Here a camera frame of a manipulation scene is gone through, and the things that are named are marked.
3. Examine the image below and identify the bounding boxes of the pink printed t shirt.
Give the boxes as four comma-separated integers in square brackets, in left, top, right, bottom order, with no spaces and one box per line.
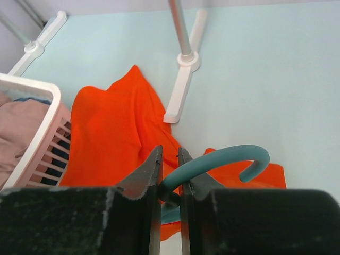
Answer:
[1,92,49,186]

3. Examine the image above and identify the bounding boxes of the metal clothes rack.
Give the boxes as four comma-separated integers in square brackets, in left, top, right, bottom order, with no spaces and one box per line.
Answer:
[1,1,208,123]

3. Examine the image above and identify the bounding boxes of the teal clothes hanger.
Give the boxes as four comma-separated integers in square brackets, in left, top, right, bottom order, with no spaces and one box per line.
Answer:
[158,144,270,225]

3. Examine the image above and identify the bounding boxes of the white plastic laundry basket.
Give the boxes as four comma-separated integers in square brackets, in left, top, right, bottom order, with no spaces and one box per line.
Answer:
[1,74,71,190]

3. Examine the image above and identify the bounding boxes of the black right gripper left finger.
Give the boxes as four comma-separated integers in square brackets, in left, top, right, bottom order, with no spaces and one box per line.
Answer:
[1,146,163,254]

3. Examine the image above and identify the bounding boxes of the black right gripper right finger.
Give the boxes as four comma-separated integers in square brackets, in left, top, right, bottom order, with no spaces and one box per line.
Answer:
[177,147,340,255]

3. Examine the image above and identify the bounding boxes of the blue t shirt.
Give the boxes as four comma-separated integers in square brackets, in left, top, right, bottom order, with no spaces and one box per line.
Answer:
[13,97,51,105]

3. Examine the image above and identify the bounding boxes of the orange t shirt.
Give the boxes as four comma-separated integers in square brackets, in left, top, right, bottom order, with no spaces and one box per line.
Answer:
[58,64,287,242]

